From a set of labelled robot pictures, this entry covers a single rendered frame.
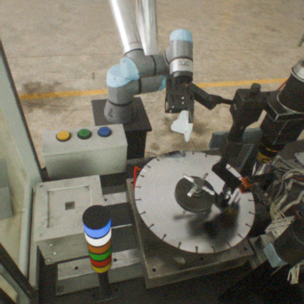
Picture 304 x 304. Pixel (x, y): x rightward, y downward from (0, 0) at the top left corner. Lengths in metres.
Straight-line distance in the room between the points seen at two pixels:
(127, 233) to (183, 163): 0.28
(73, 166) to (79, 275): 0.36
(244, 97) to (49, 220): 0.56
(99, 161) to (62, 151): 0.13
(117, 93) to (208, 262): 0.73
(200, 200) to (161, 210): 0.11
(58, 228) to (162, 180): 0.30
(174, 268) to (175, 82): 0.54
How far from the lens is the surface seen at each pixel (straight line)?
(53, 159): 0.94
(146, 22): 1.17
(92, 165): 0.98
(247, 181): 0.81
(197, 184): 0.71
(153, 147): 2.18
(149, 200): 0.72
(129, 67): 0.93
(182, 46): 0.91
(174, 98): 0.83
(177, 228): 0.69
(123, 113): 1.20
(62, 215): 0.77
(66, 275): 0.85
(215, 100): 0.62
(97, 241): 0.48
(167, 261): 0.76
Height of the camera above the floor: 1.55
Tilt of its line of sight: 46 degrees down
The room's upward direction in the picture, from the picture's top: 7 degrees clockwise
